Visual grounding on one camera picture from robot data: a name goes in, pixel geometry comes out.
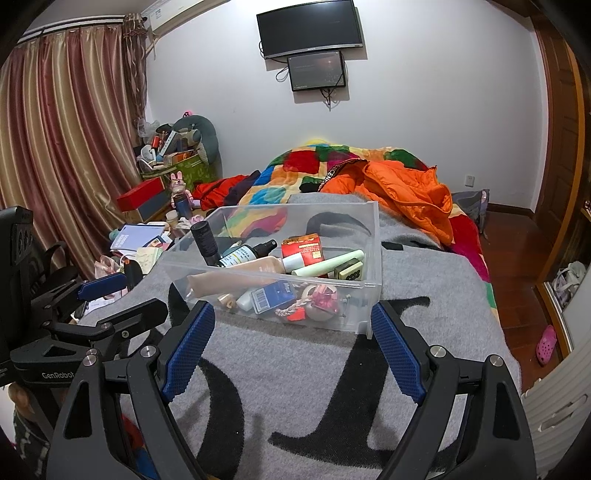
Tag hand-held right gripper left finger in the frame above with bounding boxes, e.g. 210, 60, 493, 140
46, 300, 217, 480

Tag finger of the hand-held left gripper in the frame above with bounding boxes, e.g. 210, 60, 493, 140
45, 298, 170, 348
30, 272, 129, 325

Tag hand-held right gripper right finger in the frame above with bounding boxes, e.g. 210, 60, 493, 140
369, 301, 537, 480

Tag beige cosmetic tube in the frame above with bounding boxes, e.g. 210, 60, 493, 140
186, 255, 305, 301

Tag pink hair clip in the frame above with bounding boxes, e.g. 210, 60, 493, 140
311, 285, 345, 312

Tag small printed tile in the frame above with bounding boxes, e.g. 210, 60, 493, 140
338, 259, 364, 281

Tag cosmetic palette box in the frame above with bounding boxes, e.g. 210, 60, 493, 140
249, 281, 296, 315

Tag black and purple cosmetic bottle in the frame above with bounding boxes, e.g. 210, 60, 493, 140
191, 220, 221, 267

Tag green glass bottle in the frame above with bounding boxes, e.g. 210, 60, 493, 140
216, 239, 278, 269

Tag pale green tube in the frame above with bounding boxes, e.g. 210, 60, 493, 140
291, 249, 365, 278

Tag red paper packet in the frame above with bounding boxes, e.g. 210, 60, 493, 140
281, 234, 324, 261

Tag clear plastic storage bin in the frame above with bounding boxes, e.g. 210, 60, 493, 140
158, 202, 385, 339

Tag person's left forearm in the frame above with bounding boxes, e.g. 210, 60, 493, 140
9, 383, 52, 467

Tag pink fabric pouch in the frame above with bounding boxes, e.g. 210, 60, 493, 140
95, 256, 123, 278

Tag black oblong case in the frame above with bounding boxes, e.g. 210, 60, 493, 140
124, 259, 143, 291

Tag green and white papers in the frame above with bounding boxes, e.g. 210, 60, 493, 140
136, 247, 164, 275

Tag white notebook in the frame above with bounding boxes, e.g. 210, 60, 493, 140
110, 224, 167, 252

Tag dark blue-grey box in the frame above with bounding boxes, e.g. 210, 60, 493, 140
139, 190, 174, 222

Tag red box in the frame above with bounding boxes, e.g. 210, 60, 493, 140
116, 178, 166, 213

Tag grey blanket with black pattern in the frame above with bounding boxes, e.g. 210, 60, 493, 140
76, 191, 522, 480

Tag pink rabbit toy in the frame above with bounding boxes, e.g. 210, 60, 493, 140
170, 172, 192, 215

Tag green cardboard box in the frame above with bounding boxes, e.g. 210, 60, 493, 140
141, 154, 218, 185

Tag pink clog shoe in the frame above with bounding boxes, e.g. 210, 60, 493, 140
536, 324, 557, 365

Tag red garment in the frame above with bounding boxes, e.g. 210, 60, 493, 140
191, 174, 250, 208

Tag striped curtain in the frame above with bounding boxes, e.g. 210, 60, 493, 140
0, 14, 151, 287

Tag orange puffer jacket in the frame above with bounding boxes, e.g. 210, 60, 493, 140
318, 159, 455, 245

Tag dark purple garment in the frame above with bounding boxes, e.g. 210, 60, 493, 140
224, 170, 264, 208

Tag grey backpack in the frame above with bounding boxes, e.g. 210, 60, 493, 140
450, 188, 490, 241

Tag grey neck pillow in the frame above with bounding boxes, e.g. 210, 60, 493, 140
171, 113, 220, 164

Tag colourful checked blanket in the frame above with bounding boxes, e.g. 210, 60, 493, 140
242, 142, 499, 315

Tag wooden door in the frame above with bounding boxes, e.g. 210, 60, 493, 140
531, 14, 591, 287

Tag white air conditioner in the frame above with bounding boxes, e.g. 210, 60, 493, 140
141, 0, 232, 35

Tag small black wall monitor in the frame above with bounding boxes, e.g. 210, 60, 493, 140
286, 51, 347, 92

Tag large black wall monitor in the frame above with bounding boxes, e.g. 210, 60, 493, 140
256, 0, 365, 61

